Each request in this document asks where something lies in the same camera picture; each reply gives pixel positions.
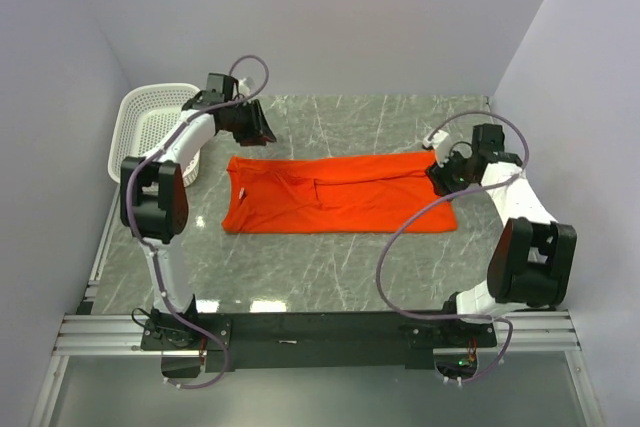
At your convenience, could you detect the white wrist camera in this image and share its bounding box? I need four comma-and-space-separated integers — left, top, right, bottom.
422, 130, 453, 161
236, 77, 255, 97

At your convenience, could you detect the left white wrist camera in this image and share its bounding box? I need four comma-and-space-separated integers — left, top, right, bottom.
236, 77, 255, 97

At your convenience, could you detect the white perforated plastic basket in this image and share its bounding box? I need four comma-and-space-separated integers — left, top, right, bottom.
107, 83, 199, 184

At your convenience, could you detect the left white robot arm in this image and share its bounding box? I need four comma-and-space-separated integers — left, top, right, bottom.
120, 73, 276, 349

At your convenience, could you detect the orange t shirt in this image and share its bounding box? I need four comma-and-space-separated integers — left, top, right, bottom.
222, 151, 457, 234

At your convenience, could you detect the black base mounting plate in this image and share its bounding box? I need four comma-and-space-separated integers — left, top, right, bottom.
141, 312, 497, 372

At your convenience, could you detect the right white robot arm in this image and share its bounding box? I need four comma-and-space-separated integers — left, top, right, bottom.
423, 124, 577, 346

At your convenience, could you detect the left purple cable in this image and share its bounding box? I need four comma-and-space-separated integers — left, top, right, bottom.
125, 54, 271, 392

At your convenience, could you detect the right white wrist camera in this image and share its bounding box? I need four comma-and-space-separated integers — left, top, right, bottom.
422, 130, 453, 161

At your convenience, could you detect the aluminium frame rail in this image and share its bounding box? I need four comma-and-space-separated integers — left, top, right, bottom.
33, 181, 604, 426

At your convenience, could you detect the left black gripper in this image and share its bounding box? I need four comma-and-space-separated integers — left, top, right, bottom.
223, 99, 277, 147

